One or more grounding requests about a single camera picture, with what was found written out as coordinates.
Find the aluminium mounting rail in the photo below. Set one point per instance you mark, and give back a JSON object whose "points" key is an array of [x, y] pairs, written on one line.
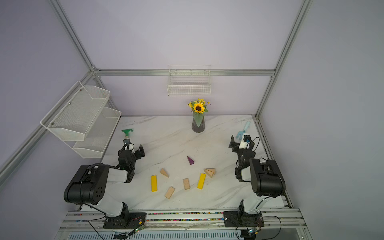
{"points": [[183, 220]]}

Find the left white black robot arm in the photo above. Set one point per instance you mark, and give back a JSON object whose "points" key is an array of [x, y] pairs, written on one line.
{"points": [[88, 186]]}

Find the light blue toy rake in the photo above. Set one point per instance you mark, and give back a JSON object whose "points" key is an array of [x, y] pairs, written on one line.
{"points": [[240, 134]]}

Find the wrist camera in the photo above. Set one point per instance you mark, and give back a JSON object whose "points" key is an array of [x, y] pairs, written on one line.
{"points": [[127, 142], [245, 141]]}

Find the dark ribbed vase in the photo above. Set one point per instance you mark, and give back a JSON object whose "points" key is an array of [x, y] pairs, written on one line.
{"points": [[200, 128]]}

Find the green toy hoe wooden handle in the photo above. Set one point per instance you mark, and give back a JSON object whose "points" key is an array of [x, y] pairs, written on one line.
{"points": [[127, 133]]}

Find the yellow rectangular block left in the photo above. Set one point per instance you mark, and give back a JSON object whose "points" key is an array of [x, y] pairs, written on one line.
{"points": [[154, 184]]}

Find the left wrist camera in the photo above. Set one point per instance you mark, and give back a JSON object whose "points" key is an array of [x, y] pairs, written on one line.
{"points": [[127, 142]]}

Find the wooden triangle block back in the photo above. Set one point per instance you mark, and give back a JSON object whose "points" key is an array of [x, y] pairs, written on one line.
{"points": [[211, 170]]}

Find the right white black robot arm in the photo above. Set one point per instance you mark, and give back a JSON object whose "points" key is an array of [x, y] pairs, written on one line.
{"points": [[264, 175]]}

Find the wooden triangle block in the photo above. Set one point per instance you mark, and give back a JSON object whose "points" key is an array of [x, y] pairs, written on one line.
{"points": [[209, 173], [164, 172], [211, 170]]}

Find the wooden rectangular block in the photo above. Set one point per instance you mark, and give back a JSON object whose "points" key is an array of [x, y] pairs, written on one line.
{"points": [[169, 192], [186, 184]]}

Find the aluminium frame profiles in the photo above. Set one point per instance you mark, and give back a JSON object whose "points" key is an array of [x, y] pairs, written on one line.
{"points": [[134, 48]]}

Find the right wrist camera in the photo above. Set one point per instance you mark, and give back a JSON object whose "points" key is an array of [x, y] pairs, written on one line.
{"points": [[245, 141]]}

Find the wooden triangle block front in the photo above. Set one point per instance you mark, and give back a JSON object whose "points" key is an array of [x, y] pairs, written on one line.
{"points": [[209, 173]]}

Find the sunflower bouquet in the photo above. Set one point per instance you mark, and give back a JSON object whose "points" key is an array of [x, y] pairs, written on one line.
{"points": [[199, 108]]}

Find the two-tier white mesh shelf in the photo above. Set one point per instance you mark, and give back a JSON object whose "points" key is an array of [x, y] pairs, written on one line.
{"points": [[83, 120]]}

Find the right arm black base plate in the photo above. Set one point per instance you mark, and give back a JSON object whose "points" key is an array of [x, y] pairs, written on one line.
{"points": [[234, 219]]}

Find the white wire wall basket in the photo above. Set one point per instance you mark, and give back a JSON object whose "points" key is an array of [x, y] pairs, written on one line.
{"points": [[189, 81]]}

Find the purple triangular block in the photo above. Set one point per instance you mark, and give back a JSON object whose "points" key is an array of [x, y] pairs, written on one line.
{"points": [[191, 161]]}

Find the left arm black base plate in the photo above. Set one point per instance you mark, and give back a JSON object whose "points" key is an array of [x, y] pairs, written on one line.
{"points": [[129, 221]]}

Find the yellow rectangular block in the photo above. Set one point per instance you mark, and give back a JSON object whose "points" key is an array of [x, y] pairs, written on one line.
{"points": [[201, 181], [154, 184]]}

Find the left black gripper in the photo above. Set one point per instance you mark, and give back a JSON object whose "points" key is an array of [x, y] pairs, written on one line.
{"points": [[132, 150]]}

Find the yellow rectangular block right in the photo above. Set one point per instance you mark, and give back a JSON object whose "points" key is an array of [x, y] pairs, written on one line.
{"points": [[201, 181]]}

